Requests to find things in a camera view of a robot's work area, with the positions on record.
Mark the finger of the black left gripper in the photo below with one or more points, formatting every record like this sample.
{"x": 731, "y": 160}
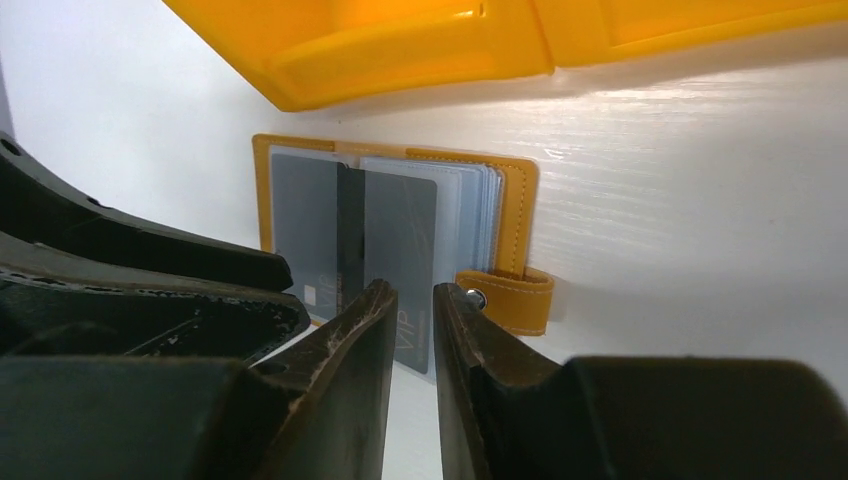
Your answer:
{"x": 114, "y": 373}
{"x": 39, "y": 207}

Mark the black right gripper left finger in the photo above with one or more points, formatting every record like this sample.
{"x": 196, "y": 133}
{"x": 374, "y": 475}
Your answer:
{"x": 337, "y": 384}

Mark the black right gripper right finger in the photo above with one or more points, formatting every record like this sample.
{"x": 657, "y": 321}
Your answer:
{"x": 508, "y": 412}

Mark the orange leather card holder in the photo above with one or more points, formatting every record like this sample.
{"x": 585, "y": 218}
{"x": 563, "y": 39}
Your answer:
{"x": 519, "y": 297}

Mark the yellow left plastic bin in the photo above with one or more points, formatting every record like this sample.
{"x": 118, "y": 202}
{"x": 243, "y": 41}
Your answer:
{"x": 304, "y": 55}

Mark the yellow plastic bin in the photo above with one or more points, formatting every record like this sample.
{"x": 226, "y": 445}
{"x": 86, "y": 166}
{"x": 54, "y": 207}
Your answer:
{"x": 304, "y": 55}
{"x": 581, "y": 33}

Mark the yellow middle plastic bin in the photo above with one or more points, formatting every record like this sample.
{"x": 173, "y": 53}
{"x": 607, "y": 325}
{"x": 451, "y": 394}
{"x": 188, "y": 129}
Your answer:
{"x": 581, "y": 33}

